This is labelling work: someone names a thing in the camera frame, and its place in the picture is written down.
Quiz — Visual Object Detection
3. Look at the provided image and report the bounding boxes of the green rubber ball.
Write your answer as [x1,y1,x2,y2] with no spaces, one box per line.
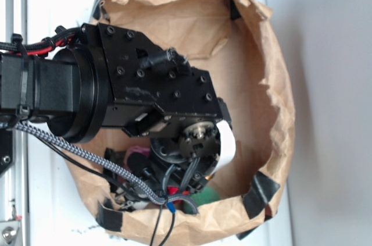
[181,186,221,215]

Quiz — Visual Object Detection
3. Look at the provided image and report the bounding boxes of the grey braided cable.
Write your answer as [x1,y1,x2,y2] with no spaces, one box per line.
[14,122,201,215]

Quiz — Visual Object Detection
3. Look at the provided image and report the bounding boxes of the black metal bracket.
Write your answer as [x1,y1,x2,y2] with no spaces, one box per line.
[0,129,14,175]

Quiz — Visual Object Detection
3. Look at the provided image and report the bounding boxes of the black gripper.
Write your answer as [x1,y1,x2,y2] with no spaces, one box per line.
[116,119,237,205]

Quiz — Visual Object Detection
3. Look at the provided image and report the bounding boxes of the brown paper bag tray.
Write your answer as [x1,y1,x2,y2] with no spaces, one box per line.
[69,0,295,245]

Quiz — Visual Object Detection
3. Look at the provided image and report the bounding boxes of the red paper ball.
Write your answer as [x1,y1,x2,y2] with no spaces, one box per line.
[166,186,189,195]

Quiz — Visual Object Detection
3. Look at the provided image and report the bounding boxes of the aluminium rail frame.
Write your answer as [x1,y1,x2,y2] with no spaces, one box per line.
[1,0,30,245]

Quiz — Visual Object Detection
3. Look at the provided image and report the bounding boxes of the thin black cable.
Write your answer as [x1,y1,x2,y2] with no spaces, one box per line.
[37,138,177,246]

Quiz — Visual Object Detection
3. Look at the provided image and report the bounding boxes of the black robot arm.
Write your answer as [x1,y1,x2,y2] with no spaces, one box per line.
[1,24,236,205]

